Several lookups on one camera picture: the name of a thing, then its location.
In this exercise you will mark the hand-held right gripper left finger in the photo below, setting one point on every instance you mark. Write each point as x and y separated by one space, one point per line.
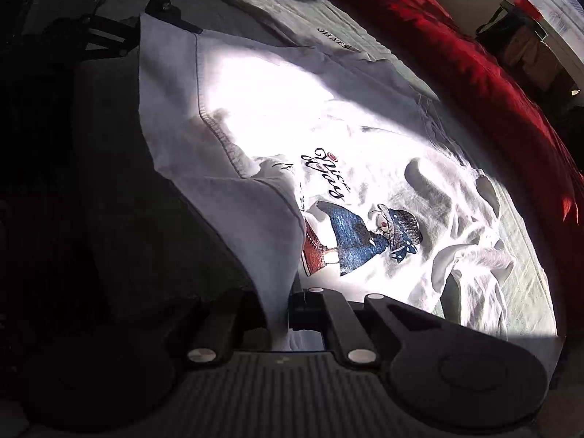
212 337

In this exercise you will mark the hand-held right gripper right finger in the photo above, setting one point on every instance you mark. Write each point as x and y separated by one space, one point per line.
301 315

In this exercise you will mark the white printed t-shirt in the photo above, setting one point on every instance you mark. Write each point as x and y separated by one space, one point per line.
319 114

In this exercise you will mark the orange hanging clothes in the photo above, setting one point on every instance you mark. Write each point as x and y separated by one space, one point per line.
538 57

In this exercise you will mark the green plaid bed sheet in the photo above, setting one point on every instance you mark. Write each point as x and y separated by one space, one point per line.
515 255

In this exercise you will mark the red quilt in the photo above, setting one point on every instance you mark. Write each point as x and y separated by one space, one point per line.
456 32

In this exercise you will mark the dark hanging garment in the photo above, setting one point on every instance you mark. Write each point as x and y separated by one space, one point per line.
497 27

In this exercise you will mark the red plastic basin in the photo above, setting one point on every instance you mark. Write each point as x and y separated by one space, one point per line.
529 7

